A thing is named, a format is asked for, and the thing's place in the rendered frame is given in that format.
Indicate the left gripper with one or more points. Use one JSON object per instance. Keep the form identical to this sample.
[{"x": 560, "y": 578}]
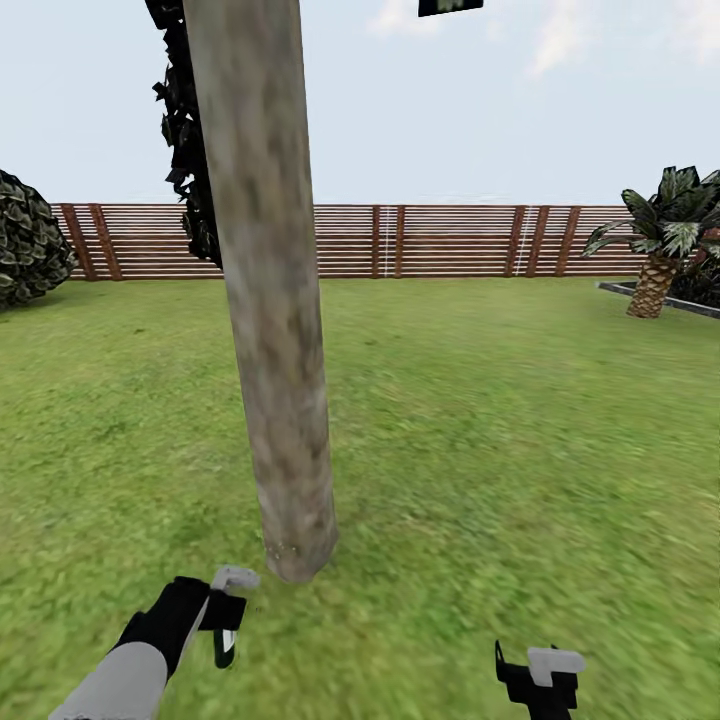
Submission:
[{"x": 229, "y": 612}]

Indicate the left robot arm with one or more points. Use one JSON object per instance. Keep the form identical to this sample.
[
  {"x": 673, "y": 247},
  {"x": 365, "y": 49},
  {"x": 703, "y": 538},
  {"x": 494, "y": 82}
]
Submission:
[{"x": 129, "y": 682}]

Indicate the tree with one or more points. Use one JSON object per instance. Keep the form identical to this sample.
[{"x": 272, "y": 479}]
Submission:
[
  {"x": 248, "y": 74},
  {"x": 182, "y": 130}
]

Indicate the pesticide atomizer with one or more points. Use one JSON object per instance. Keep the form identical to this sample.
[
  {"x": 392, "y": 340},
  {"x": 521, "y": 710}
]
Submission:
[{"x": 224, "y": 648}]

